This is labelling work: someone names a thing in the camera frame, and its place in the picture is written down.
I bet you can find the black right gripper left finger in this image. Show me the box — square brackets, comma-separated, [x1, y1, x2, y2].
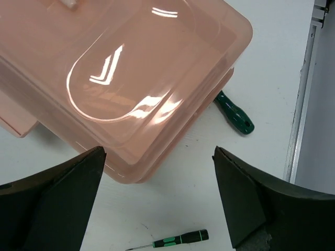
[1, 146, 106, 250]

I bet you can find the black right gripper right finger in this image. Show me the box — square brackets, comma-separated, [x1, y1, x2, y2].
[213, 147, 334, 250]

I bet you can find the small black-green precision screwdriver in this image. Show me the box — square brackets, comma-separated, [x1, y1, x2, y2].
[127, 229, 209, 251]

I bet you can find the large green-handled screwdriver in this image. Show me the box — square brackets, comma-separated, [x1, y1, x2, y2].
[214, 90, 255, 135]

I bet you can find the pink plastic toolbox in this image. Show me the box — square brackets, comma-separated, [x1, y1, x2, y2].
[1, 1, 253, 184]

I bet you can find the aluminium table edge rail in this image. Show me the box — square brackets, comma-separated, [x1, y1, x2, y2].
[283, 1, 331, 184]

